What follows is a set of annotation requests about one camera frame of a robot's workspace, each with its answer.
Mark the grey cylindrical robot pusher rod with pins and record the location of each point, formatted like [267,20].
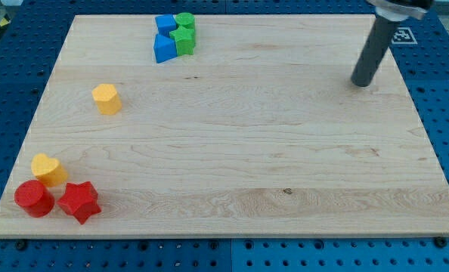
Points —
[374,50]

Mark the red star block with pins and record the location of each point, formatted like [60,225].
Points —
[80,201]

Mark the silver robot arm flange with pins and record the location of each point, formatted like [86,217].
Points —
[399,10]

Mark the green cylinder block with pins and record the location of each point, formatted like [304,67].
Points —
[185,20]

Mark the white fiducial marker tag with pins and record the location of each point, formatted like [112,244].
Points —
[403,36]

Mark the blue cube block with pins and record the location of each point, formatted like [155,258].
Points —
[165,24]

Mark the light wooden board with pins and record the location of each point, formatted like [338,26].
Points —
[259,133]

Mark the yellow hexagon block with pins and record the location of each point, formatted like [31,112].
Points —
[106,98]

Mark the red cylinder block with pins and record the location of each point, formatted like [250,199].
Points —
[34,198]

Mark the green star block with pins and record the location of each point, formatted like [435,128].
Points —
[184,40]

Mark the blue pentagon block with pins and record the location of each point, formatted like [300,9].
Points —
[164,48]

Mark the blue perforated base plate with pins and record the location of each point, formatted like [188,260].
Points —
[28,50]

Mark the yellow heart block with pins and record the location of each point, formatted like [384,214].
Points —
[48,170]

